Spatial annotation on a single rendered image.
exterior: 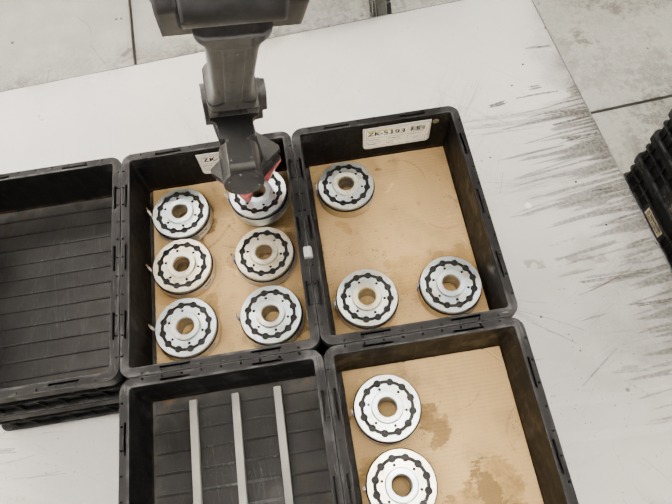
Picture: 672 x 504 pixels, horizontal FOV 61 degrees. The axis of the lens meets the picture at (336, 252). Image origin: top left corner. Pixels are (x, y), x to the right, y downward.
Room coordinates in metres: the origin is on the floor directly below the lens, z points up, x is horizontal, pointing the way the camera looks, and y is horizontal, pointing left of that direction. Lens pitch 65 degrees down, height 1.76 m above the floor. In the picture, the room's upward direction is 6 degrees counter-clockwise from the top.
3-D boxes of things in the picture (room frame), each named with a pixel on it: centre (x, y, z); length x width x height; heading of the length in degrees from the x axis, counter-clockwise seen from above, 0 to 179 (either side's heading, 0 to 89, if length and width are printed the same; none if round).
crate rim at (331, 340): (0.45, -0.10, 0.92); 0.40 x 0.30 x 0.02; 3
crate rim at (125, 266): (0.43, 0.20, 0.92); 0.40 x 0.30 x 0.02; 3
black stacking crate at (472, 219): (0.45, -0.10, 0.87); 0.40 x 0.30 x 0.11; 3
